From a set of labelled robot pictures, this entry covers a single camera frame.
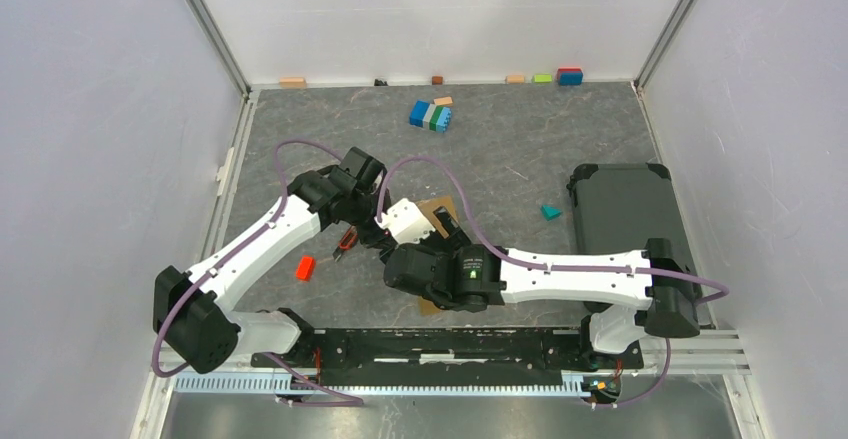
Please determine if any brown cardboard express box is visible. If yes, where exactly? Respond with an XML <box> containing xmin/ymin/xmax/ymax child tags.
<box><xmin>414</xmin><ymin>195</ymin><xmax>461</xmax><ymax>318</ymax></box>

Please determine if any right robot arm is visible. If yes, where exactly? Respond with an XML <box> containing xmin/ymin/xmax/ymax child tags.
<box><xmin>377</xmin><ymin>203</ymin><xmax>700</xmax><ymax>367</ymax></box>

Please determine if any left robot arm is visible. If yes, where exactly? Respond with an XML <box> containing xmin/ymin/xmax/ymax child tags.
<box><xmin>151</xmin><ymin>147</ymin><xmax>388</xmax><ymax>377</ymax></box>

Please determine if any small red block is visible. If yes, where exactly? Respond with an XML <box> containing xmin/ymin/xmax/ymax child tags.
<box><xmin>294</xmin><ymin>256</ymin><xmax>317</xmax><ymax>282</ymax></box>

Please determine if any teal triangular block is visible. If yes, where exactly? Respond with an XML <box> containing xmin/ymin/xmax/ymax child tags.
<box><xmin>540</xmin><ymin>204</ymin><xmax>563</xmax><ymax>221</ymax></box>

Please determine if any blue green block stack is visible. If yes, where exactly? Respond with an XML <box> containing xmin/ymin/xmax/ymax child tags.
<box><xmin>408</xmin><ymin>101</ymin><xmax>453</xmax><ymax>133</ymax></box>

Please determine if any tan wooden block on stack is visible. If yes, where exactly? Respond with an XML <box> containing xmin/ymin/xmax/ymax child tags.
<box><xmin>433</xmin><ymin>96</ymin><xmax>454</xmax><ymax>107</ymax></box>

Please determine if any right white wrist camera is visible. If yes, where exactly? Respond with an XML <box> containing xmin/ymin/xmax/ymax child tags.
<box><xmin>377</xmin><ymin>198</ymin><xmax>436</xmax><ymax>244</ymax></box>

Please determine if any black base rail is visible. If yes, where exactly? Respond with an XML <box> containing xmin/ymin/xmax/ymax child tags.
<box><xmin>282</xmin><ymin>327</ymin><xmax>644</xmax><ymax>387</ymax></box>

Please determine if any tan block at wall left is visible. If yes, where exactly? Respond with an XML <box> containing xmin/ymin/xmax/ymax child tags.
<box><xmin>278</xmin><ymin>77</ymin><xmax>307</xmax><ymax>89</ymax></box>

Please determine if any green block at wall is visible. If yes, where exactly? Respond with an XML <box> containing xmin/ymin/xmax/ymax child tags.
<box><xmin>532</xmin><ymin>74</ymin><xmax>554</xmax><ymax>83</ymax></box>

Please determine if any white toothed cable duct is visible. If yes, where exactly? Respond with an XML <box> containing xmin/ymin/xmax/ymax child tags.
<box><xmin>174</xmin><ymin>371</ymin><xmax>590</xmax><ymax>399</ymax></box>

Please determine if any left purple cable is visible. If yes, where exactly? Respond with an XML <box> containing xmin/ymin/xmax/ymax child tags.
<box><xmin>150</xmin><ymin>139</ymin><xmax>366</xmax><ymax>407</ymax></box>

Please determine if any red blue block at wall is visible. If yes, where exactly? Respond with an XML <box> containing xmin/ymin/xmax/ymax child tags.
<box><xmin>556</xmin><ymin>67</ymin><xmax>584</xmax><ymax>86</ymax></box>

